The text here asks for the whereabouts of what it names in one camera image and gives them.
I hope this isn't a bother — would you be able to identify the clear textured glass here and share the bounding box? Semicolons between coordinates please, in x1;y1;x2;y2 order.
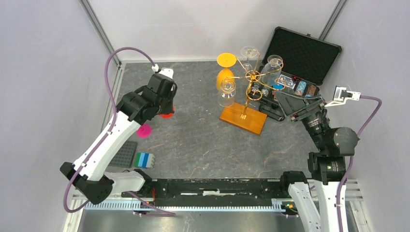
262;55;283;87

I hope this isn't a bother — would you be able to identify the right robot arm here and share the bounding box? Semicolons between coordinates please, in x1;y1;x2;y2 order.
274;91;359;232

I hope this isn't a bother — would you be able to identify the blue playing card deck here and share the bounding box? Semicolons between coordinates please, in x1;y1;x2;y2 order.
278;74;296;89

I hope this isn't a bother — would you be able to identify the red wine glass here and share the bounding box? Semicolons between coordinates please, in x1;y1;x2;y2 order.
158;107;175;118

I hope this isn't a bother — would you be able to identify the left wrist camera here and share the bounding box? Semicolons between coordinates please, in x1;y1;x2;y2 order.
159;68;174;79

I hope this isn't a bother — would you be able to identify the grey lego baseplate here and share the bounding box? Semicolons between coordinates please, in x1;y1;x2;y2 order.
108;141;138;168

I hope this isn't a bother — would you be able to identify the blue poker chip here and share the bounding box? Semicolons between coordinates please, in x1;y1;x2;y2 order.
272;84;285;90

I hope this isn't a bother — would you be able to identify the clear glass front left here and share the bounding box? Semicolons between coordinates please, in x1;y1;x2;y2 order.
218;78;236;107

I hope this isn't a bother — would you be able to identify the yellow wine glass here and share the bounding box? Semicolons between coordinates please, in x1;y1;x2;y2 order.
216;53;236;90

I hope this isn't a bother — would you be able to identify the clear glass back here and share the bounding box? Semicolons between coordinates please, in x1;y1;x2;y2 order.
240;45;259;73

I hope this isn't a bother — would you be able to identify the pink wine glass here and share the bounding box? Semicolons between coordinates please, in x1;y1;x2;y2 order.
136;124;152;138

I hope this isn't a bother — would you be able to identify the green blue lego block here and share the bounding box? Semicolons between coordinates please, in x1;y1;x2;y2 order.
133;153;155;169

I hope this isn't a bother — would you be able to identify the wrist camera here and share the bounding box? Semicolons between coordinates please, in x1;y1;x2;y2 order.
159;68;174;79
325;86;361;107

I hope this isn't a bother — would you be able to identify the gold wire glass rack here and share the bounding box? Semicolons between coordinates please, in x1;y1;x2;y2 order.
219;57;274;135

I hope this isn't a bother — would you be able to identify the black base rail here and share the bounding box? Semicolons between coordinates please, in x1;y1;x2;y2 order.
72;178;363;214

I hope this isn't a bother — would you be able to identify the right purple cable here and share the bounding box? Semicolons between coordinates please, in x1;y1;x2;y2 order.
336;95;382;232

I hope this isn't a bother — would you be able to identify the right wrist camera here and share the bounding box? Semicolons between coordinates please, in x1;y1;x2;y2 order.
325;86;361;107

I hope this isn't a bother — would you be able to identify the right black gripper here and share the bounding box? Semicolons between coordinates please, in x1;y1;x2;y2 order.
275;88;330;150

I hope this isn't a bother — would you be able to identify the black poker chip case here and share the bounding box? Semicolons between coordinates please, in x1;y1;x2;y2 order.
259;26;342;122

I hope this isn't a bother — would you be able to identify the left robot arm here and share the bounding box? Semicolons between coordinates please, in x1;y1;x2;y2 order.
60;68;177;204

